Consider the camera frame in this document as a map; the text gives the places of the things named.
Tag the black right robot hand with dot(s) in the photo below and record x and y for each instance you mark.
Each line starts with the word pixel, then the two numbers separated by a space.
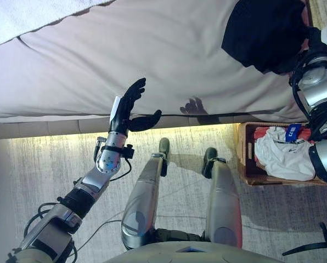
pixel 321 42

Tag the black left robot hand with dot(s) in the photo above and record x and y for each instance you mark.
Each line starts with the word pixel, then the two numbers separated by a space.
pixel 122 115

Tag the black garment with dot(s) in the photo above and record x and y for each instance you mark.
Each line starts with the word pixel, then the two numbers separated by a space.
pixel 262 35

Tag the blue garment tag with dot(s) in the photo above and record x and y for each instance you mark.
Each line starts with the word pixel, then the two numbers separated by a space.
pixel 292 132

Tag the white garment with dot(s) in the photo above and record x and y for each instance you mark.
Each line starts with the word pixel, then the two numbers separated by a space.
pixel 284 161

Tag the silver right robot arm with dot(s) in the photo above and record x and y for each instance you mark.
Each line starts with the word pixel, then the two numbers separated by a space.
pixel 320 90

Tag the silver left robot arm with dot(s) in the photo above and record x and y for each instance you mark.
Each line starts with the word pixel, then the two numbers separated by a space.
pixel 108 161

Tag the bed with beige cover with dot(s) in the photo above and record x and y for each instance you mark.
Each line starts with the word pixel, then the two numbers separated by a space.
pixel 97 54

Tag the woven brown basket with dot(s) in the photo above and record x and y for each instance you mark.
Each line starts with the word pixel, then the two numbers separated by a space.
pixel 245 153

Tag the grey left robot leg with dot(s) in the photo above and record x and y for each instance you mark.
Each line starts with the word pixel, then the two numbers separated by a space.
pixel 141 197

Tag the grey streaked rug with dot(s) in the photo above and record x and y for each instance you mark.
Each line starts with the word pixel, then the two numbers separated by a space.
pixel 42 178

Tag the white textured blanket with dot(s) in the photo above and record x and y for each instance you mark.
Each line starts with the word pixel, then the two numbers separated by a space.
pixel 15 16

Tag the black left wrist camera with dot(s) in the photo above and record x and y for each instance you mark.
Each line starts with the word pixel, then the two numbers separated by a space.
pixel 129 152

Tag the grey upholstered bed frame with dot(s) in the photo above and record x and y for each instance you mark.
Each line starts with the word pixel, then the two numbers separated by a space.
pixel 42 128

